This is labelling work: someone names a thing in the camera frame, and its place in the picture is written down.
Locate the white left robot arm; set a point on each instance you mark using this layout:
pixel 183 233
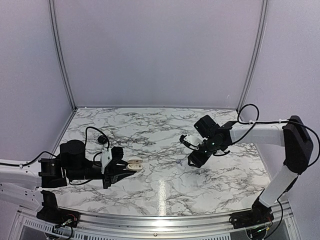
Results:
pixel 30 183

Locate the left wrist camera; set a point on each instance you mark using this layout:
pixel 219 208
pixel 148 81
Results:
pixel 110 155

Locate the black earbud charging case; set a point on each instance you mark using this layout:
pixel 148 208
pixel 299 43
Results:
pixel 102 139

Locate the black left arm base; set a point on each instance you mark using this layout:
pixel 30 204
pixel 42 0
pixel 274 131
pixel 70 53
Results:
pixel 50 212

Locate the aluminium corner post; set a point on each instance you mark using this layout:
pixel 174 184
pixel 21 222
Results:
pixel 255 53
pixel 60 55

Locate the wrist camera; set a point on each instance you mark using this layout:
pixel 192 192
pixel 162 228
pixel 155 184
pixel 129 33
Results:
pixel 110 155
pixel 206 126

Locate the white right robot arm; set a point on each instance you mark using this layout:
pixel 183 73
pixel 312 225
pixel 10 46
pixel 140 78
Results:
pixel 285 146

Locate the left aluminium corner post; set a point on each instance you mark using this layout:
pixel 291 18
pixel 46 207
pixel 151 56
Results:
pixel 60 55

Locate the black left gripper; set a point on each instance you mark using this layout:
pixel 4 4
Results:
pixel 112 175

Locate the right aluminium corner post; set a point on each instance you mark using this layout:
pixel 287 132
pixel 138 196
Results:
pixel 255 53

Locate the beige earbud charging case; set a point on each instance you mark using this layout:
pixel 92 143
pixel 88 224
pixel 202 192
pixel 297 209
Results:
pixel 135 164

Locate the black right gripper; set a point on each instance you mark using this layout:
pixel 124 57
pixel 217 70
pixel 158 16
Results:
pixel 198 160

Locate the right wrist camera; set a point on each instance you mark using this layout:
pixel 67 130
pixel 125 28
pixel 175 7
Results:
pixel 206 126

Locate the aluminium front frame rail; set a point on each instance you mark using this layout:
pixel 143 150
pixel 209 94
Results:
pixel 101 226

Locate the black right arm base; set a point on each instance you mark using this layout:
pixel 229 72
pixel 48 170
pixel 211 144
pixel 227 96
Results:
pixel 258 214

